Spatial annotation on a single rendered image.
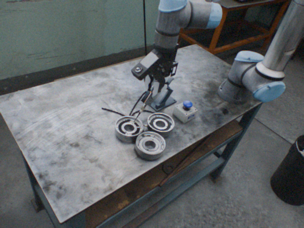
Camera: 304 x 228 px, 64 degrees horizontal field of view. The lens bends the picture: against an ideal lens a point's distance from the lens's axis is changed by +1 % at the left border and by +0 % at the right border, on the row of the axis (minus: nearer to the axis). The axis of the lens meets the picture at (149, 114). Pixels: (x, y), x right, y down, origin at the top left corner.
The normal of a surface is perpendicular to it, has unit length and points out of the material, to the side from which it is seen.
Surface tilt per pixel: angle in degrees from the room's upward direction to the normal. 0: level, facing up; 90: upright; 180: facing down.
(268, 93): 98
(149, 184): 0
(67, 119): 0
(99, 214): 0
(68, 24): 90
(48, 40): 90
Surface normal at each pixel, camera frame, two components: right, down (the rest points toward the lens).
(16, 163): 0.15, -0.73
